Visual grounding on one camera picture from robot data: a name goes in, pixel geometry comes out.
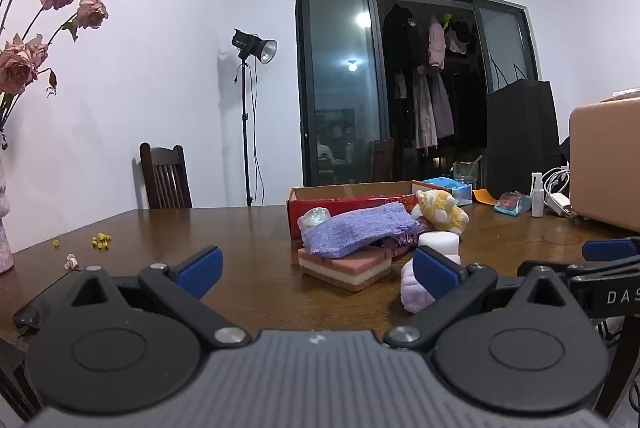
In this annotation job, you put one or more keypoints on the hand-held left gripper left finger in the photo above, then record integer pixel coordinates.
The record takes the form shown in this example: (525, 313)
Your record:
(202, 270)

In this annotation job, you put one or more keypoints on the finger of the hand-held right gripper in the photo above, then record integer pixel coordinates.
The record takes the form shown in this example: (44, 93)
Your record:
(610, 249)
(550, 268)

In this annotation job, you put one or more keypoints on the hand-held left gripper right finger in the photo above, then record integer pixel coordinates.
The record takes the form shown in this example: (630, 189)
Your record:
(435, 273)

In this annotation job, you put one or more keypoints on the lavender fuzzy cloth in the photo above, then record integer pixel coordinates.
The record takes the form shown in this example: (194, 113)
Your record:
(412, 293)

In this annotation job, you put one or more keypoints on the white foam cylinder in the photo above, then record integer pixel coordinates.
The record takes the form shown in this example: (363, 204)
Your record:
(440, 242)

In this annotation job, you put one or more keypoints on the purple satin cloth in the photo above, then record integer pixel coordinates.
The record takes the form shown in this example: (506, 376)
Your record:
(400, 244)

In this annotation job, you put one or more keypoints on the yellow plush toy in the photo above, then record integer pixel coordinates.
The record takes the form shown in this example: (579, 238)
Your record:
(442, 210)

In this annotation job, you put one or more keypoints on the periwinkle knitted cloth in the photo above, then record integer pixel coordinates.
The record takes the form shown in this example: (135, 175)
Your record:
(360, 228)

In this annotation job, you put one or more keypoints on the layered pink sponge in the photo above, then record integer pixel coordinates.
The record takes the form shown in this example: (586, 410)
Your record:
(345, 268)

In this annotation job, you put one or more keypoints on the red cardboard box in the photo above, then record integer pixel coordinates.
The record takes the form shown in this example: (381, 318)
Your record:
(294, 218)

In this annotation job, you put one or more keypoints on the translucent squishy ball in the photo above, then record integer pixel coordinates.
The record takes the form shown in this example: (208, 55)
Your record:
(315, 217)

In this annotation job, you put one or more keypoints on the white spray bottle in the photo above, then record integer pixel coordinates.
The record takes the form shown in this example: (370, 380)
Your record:
(537, 203)

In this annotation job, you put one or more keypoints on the small blue snack packet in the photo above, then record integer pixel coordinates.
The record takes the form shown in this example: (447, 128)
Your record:
(510, 204)

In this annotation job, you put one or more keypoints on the blue tissue pack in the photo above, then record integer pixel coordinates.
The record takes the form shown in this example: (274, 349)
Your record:
(450, 188)

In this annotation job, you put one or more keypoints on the beige box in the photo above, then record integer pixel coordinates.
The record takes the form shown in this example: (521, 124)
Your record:
(607, 162)

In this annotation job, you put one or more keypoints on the orange paper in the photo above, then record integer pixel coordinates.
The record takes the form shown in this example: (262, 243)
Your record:
(484, 197)

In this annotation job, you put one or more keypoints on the dark wooden chair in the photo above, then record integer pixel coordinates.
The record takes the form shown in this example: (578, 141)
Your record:
(165, 178)

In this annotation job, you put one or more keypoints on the glass cup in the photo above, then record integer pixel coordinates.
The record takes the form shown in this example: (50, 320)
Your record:
(465, 173)

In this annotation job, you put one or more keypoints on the pink petal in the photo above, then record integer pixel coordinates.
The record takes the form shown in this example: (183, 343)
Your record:
(72, 262)

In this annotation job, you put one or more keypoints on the black paper bag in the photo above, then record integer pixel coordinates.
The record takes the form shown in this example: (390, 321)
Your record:
(522, 137)

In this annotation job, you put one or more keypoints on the mauve hanging coat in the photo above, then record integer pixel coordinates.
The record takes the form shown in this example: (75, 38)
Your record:
(440, 107)

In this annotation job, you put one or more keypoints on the black framed sliding glass door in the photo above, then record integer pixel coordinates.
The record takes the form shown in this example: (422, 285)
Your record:
(340, 107)

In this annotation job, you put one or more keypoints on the speckled pink vase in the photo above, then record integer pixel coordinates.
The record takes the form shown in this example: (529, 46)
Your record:
(4, 233)

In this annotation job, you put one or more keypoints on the pink hanging jacket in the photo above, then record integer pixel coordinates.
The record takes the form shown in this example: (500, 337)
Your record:
(436, 42)

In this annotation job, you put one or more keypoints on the studio light on stand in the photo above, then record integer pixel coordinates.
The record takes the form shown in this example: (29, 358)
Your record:
(245, 42)

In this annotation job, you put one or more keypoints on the black hanging coat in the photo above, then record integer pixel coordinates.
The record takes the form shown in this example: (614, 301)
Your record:
(400, 37)

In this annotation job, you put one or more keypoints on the dried pink rose bouquet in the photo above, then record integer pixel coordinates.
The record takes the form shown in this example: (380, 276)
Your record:
(15, 67)

